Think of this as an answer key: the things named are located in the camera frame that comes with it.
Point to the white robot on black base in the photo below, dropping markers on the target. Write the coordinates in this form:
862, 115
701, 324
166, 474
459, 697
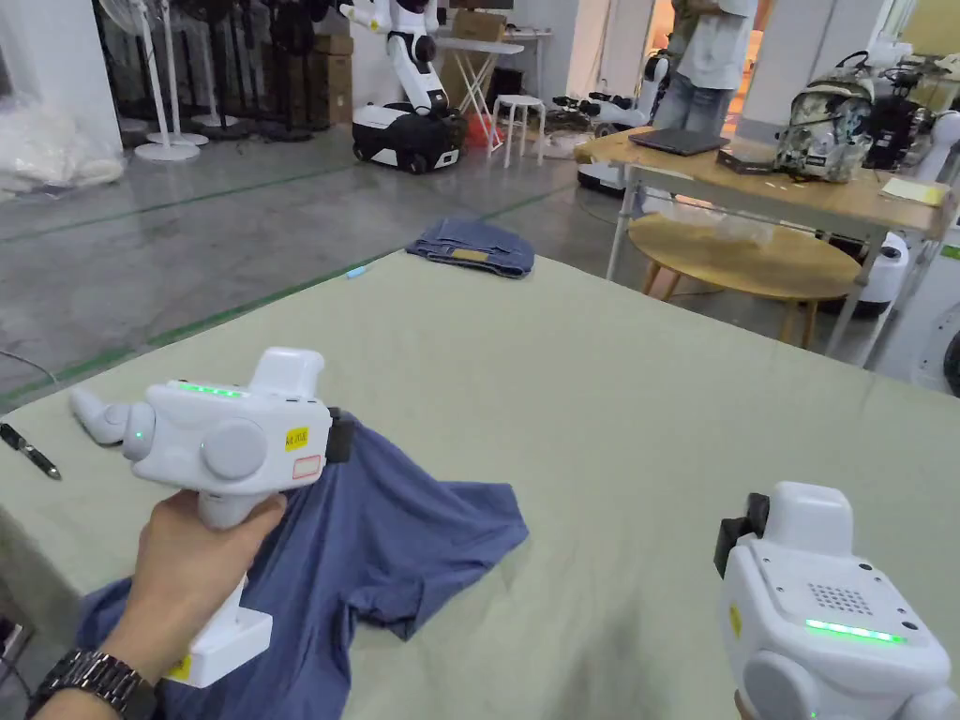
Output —
409, 120

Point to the stack of cardboard cartons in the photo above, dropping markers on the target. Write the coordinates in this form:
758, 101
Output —
330, 82

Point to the small light blue marker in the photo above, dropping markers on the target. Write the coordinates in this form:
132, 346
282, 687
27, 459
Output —
359, 273

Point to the white robot with black grippers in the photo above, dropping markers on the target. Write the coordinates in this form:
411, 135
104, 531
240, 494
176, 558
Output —
622, 111

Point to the person's right hand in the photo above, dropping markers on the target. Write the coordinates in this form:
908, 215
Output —
741, 709

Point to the small white rounded appliance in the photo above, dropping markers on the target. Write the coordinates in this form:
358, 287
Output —
885, 274

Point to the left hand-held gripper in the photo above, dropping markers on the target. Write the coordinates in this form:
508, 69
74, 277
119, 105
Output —
232, 448

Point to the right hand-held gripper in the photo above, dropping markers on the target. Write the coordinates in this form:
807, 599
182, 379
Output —
821, 600

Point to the bed with pale green sheet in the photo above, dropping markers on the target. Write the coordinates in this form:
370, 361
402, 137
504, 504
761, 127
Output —
600, 450

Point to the black pen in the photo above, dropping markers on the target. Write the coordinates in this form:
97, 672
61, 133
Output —
30, 452

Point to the white standing fan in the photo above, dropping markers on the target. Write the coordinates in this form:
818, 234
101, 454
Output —
169, 146

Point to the folded blue jeans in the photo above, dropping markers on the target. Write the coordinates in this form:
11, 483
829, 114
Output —
472, 247

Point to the dark blue shirt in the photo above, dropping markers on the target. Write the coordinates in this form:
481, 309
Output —
375, 540

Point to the person's left hand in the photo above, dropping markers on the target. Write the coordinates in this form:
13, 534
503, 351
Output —
180, 570

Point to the heap of white plastic bags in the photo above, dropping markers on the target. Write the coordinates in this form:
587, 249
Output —
52, 154

